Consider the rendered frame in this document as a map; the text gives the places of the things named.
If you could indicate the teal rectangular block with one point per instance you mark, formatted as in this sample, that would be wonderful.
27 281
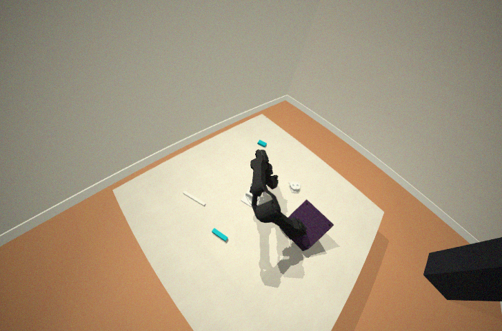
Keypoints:
219 234

